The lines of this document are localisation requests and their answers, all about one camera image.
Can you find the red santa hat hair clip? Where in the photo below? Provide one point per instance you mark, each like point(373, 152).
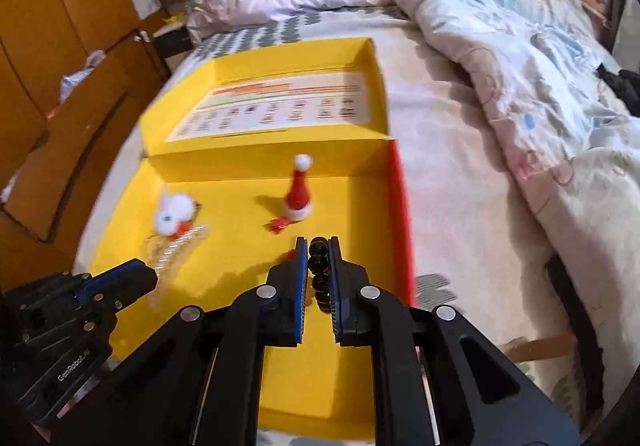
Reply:
point(298, 193)

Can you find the black clothing pile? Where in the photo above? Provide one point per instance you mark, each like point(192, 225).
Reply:
point(625, 86)

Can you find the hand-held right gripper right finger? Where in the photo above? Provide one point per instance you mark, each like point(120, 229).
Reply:
point(340, 296)

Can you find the tan curved strip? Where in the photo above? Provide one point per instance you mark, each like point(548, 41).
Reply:
point(540, 346)

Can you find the dark nightstand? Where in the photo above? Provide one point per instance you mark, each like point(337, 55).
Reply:
point(172, 43)

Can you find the red mushroom charm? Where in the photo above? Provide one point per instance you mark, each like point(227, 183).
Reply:
point(277, 224)

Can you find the white paper sheet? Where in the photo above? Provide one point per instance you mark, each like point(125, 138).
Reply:
point(145, 1)

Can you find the wooden wardrobe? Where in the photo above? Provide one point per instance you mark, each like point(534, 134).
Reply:
point(50, 26)

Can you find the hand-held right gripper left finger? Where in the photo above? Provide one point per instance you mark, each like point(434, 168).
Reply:
point(300, 291)

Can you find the blue patterned quilt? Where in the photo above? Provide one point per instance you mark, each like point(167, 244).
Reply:
point(500, 26)

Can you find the white pom-pom carrot hair clip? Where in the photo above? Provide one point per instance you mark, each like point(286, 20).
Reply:
point(172, 213)

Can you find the yellow cardboard box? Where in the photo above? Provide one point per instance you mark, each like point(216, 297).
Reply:
point(350, 206)

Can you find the white crumpled plastic bag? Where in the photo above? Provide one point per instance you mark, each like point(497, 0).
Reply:
point(80, 76)

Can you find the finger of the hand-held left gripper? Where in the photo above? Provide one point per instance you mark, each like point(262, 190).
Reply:
point(117, 276)

